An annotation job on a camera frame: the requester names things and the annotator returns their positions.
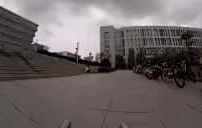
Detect row of trees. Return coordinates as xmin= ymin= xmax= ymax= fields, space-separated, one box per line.
xmin=84 ymin=51 xmax=112 ymax=69

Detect pole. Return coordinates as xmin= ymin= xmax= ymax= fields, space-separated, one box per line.
xmin=75 ymin=41 xmax=80 ymax=64

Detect distant low building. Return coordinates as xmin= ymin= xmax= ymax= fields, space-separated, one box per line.
xmin=57 ymin=50 xmax=82 ymax=60

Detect tall white building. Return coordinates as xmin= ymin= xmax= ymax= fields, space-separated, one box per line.
xmin=99 ymin=25 xmax=202 ymax=69

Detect small grey building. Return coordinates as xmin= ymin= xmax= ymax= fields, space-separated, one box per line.
xmin=35 ymin=42 xmax=51 ymax=53

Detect robot's own part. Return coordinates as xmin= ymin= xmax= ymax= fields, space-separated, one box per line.
xmin=120 ymin=121 xmax=130 ymax=128
xmin=60 ymin=120 xmax=71 ymax=128

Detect row of parked bicycles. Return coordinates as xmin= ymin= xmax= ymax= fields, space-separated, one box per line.
xmin=132 ymin=41 xmax=202 ymax=98

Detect grey stone steps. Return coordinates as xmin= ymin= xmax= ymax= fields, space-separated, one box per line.
xmin=0 ymin=46 xmax=100 ymax=82

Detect layered grey building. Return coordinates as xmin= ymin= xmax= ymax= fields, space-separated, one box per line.
xmin=0 ymin=4 xmax=40 ymax=54

